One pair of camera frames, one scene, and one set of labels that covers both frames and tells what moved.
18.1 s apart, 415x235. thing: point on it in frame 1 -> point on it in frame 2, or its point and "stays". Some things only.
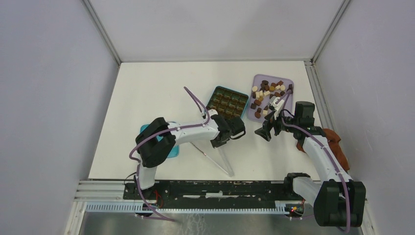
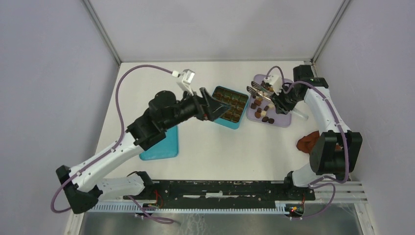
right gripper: x=267 y=125 -> x=281 y=107
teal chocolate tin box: x=227 y=102 stays
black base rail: x=216 y=195 stays
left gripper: x=216 y=144 -> x=217 y=108
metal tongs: x=230 y=172 -> x=262 y=91
